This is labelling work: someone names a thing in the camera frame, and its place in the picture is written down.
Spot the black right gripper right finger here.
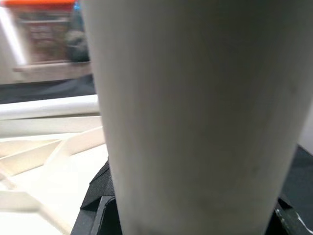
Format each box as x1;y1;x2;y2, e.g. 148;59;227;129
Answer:
265;195;313;235

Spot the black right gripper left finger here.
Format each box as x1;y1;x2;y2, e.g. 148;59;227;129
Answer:
72;159;123;235

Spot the white plastic table top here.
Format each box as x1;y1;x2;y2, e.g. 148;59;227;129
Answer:
0;116;110;235

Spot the black tablecloth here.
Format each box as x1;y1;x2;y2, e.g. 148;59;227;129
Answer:
0;74;313;221

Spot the beige patterned cloth cover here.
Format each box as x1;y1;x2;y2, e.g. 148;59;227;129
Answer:
12;61;92;81

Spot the orange lidded storage box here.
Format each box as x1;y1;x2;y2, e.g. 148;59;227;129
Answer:
3;0;75;64

